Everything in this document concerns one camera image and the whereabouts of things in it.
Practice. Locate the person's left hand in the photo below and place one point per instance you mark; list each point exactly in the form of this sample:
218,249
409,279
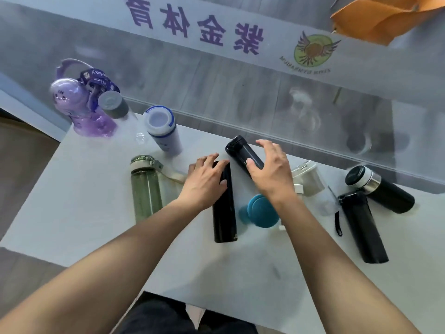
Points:
201,186

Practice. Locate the person's right hand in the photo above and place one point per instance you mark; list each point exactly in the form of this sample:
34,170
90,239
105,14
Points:
274,177

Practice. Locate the person's left middle finger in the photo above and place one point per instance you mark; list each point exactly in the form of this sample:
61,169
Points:
209,159

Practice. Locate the person's left thumb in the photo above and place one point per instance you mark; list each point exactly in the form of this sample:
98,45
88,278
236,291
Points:
223,184

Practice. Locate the person's right thumb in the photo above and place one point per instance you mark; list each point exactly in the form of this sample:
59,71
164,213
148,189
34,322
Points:
254,164

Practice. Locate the person's left little finger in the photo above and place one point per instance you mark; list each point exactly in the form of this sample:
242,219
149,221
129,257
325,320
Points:
191,169

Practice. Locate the black bottle with round cap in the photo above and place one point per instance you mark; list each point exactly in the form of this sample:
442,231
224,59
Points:
240,151

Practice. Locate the tall plain black bottle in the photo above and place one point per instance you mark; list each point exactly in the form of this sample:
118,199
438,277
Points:
225,215

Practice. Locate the person's right forearm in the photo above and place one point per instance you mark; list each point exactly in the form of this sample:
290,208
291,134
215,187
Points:
330,267

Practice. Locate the person's left forearm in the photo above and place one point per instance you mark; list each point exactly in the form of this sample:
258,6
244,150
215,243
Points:
114,253

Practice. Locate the white bottle with blue rim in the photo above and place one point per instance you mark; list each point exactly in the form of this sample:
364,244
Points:
163,132

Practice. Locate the bottle with teal lid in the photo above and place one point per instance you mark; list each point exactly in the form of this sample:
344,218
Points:
260,213

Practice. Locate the clear bottle with white cap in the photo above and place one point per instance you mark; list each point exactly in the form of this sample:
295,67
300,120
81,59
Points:
313,180

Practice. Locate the clear bottle with grey cap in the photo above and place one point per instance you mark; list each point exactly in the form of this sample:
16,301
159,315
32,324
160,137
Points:
116,106

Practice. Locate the white banner with purple lettering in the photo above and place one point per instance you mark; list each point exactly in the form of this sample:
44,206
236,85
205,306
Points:
278,43

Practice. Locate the black bottle with carry loop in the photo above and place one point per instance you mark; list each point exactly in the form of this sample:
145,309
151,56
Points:
365,229

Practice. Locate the person's dark trousers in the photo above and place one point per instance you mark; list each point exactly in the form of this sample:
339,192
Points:
163,316

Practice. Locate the orange leather chair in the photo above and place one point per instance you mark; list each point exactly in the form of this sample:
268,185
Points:
375,19

